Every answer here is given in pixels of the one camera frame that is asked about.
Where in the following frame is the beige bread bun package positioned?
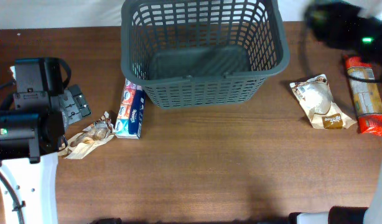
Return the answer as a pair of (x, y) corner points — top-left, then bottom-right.
(289, 74), (356, 129)

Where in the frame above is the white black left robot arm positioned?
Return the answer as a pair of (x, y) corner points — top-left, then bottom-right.
(0, 57), (91, 223)

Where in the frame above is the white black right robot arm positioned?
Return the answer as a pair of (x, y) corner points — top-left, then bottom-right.
(299, 1), (382, 223)

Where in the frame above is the Kleenex tissue pack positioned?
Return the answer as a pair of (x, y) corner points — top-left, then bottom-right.
(114, 79), (146, 139)

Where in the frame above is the brown beige snack bag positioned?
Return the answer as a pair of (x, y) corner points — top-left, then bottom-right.
(58, 111), (114, 160)

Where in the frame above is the grey plastic mesh basket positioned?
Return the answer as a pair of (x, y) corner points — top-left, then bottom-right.
(121, 0), (290, 109)

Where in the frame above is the red orange pasta package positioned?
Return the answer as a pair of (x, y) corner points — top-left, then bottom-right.
(343, 56), (382, 137)

